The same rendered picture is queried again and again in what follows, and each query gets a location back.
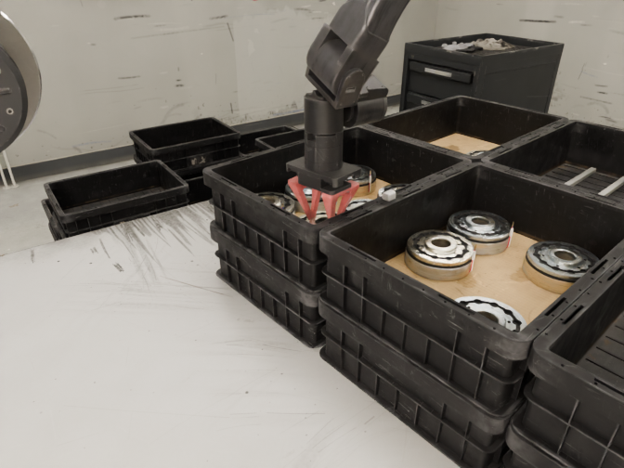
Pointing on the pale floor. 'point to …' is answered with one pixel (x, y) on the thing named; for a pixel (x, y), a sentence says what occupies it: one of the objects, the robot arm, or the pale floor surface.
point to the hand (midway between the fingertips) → (322, 218)
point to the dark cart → (481, 71)
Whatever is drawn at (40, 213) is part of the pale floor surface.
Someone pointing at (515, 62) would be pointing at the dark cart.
